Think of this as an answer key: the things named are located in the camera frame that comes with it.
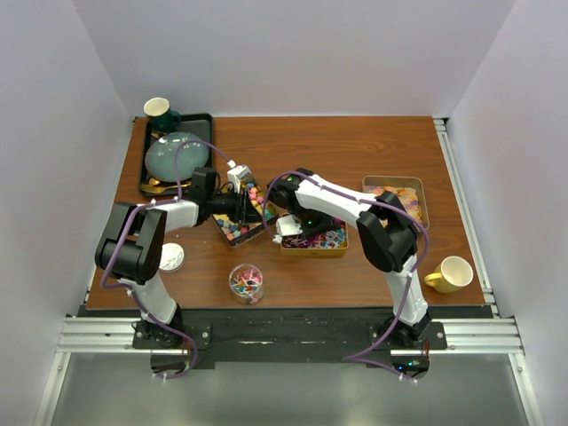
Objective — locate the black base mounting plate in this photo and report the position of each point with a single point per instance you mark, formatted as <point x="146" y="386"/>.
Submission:
<point x="313" y="335"/>

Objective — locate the white jar lid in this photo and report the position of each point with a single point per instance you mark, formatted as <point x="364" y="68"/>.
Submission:
<point x="172" y="257"/>

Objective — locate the teal ceramic plate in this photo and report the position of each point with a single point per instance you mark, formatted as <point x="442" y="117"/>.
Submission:
<point x="176" y="155"/>

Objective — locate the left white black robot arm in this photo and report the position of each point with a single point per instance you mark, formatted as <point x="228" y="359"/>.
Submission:
<point x="130" y="248"/>

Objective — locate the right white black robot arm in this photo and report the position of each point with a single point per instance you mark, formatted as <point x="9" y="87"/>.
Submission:
<point x="393" y="242"/>

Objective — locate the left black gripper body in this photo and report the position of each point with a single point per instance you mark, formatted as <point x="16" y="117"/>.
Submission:
<point x="241" y="201"/>

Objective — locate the yellow mug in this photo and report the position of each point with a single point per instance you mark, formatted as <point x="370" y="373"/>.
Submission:
<point x="451" y="275"/>

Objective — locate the clear glass jar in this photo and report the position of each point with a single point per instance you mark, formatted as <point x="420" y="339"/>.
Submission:
<point x="246" y="283"/>

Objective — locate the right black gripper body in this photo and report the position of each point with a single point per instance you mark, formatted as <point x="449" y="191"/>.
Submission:
<point x="312" y="221"/>

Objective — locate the gold tin of star candies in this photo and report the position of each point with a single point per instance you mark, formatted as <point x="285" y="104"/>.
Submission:
<point x="244" y="225"/>

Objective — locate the black serving tray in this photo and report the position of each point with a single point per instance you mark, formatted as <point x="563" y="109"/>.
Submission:
<point x="200" y="125"/>

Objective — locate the gold tin of gummy candies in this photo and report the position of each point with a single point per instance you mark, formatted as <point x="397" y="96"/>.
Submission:
<point x="408" y="189"/>

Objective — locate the gold tin of lollipops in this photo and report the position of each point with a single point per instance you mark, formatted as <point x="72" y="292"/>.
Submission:
<point x="332" y="244"/>

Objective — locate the aluminium frame rail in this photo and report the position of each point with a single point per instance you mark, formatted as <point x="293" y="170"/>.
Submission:
<point x="463" y="336"/>

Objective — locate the magenta plastic scoop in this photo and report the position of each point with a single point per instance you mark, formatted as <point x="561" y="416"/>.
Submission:
<point x="299" y="242"/>

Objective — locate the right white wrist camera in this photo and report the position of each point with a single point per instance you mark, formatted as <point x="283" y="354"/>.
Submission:
<point x="286" y="226"/>

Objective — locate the gold fork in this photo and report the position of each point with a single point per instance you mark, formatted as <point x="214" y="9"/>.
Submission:
<point x="162" y="188"/>

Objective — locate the dark green mug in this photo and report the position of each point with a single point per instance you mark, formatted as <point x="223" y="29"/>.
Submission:
<point x="160" y="115"/>

